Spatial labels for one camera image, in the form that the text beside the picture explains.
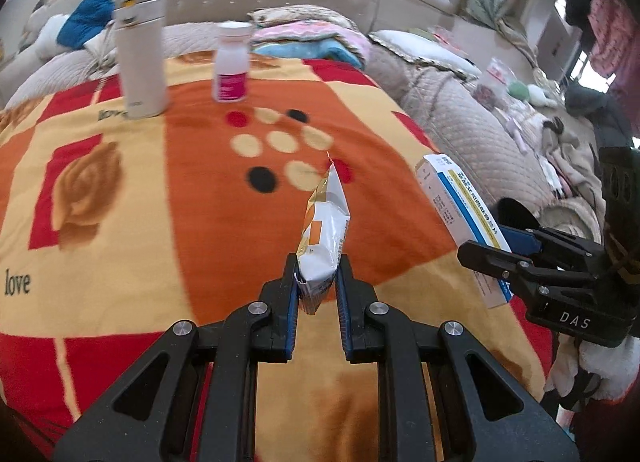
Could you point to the white thermos bottle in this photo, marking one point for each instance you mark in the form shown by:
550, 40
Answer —
142, 66

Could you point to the white orange snack packet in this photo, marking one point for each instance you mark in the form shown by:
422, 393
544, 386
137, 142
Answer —
325, 232

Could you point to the pink hanging garment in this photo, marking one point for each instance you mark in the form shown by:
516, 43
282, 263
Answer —
607, 31

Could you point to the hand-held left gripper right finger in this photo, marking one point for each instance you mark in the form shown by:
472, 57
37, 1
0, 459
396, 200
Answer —
342, 317

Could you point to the blue white medicine box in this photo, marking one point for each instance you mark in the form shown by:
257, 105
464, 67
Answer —
450, 202

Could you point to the folded pink blanket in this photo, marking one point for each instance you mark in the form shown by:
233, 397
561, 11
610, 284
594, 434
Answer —
310, 31

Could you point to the beige crumpled clothes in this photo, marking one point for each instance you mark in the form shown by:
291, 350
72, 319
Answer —
570, 161

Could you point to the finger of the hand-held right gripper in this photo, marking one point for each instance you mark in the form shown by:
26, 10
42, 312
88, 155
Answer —
490, 259
520, 237

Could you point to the light green soft item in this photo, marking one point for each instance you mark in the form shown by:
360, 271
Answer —
517, 90

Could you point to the blue jacket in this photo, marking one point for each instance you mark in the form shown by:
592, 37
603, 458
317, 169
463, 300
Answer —
87, 16

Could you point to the white pink-label medicine bottle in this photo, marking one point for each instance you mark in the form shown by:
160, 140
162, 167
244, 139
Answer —
231, 66

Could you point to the folded floral quilt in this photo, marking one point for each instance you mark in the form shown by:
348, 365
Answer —
295, 15

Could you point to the white crumpled garment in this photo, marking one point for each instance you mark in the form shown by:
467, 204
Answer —
97, 49

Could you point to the orange red printed blanket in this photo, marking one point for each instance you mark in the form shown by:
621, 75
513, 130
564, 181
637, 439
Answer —
175, 222

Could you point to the white frilled pillow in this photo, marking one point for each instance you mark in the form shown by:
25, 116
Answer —
425, 49

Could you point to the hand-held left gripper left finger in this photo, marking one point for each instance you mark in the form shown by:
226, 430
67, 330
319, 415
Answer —
292, 317

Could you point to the clear pink-print plastic bag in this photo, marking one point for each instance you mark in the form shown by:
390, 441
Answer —
497, 72

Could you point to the folded blue blanket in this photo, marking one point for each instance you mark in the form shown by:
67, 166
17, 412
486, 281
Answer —
320, 49

